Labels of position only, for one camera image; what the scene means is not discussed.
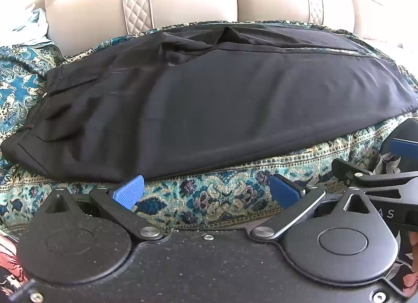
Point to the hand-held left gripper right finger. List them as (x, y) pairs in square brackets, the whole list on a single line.
[(284, 192)]

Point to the black floral clothing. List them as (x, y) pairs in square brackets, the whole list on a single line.
[(9, 257)]

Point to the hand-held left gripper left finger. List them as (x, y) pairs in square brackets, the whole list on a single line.
[(129, 192)]

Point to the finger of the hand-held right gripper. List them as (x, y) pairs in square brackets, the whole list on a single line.
[(406, 144), (385, 182)]

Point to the light blue cloth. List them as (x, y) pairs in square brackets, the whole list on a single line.
[(34, 25)]

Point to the black pants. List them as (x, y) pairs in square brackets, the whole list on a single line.
[(196, 100)]

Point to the teal paisley blanket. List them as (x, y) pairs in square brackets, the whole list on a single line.
[(212, 198)]

